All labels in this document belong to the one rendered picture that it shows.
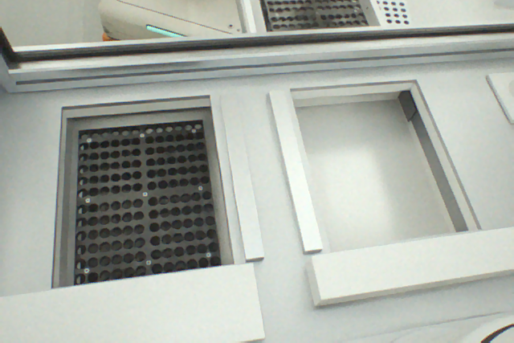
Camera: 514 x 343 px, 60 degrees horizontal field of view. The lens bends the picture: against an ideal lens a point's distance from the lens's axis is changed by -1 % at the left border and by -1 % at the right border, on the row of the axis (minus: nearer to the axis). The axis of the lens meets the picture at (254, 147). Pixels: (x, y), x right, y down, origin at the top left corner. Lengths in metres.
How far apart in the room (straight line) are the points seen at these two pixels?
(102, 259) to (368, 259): 0.32
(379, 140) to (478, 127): 0.16
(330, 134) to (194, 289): 0.38
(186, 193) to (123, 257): 0.11
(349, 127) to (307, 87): 0.15
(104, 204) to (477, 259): 0.46
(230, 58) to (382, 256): 0.32
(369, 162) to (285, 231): 0.26
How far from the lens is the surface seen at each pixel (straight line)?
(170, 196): 0.61
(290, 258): 0.53
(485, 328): 0.39
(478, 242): 0.58
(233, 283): 0.51
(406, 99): 0.81
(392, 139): 0.80
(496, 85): 0.78
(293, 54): 0.64
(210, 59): 0.62
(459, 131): 0.70
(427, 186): 0.77
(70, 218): 0.69
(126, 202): 0.64
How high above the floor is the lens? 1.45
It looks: 59 degrees down
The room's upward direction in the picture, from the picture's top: 10 degrees clockwise
